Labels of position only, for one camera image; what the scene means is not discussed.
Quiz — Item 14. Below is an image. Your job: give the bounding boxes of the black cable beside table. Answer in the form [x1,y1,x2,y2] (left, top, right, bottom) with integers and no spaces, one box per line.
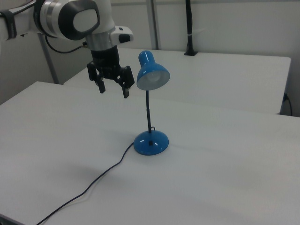
[283,93,293,116]

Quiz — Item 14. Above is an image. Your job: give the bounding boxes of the black pole with clamp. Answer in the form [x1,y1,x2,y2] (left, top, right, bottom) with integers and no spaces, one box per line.
[183,0,198,57]

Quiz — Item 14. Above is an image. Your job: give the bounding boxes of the white side table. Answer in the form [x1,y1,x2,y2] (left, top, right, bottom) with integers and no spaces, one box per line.
[63,46,292,115]

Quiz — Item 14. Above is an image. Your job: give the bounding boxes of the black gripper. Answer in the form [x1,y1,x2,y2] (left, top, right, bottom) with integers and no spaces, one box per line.
[87,45,135,99]

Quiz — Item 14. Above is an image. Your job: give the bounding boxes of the blue desk lamp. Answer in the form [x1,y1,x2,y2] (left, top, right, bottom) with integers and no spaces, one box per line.
[133,50,171,157]

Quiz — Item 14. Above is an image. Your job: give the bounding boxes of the grey metal partition post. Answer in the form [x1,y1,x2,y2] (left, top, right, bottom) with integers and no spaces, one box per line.
[38,34,60,84]
[146,0,160,50]

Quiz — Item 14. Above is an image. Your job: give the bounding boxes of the black lamp power cable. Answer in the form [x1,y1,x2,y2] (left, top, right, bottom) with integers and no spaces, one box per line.
[34,142,135,225]

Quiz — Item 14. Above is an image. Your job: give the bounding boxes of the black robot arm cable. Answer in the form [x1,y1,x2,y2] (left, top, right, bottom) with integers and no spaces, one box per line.
[45,35,91,54]

